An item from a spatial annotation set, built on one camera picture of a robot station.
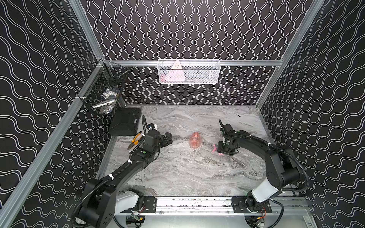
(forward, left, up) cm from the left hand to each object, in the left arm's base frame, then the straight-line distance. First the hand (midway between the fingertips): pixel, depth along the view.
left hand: (165, 133), depth 85 cm
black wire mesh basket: (+17, +39, +14) cm, 45 cm away
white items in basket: (+7, +31, +18) cm, 36 cm away
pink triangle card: (+32, -4, +20) cm, 38 cm away
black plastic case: (+16, +35, -11) cm, 40 cm away
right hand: (-2, -36, -13) cm, 38 cm away
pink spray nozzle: (0, -32, -13) cm, 35 cm away
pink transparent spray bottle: (+7, -19, -16) cm, 26 cm away
